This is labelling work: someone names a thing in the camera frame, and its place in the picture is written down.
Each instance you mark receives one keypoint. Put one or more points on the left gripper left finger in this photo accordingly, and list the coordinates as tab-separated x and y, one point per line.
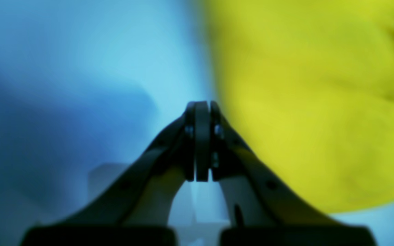
134	210

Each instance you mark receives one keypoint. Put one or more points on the orange yellow t-shirt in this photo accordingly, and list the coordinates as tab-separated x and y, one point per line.
309	85

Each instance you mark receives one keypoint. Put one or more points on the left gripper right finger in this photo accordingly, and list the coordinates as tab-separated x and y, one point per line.
262	209

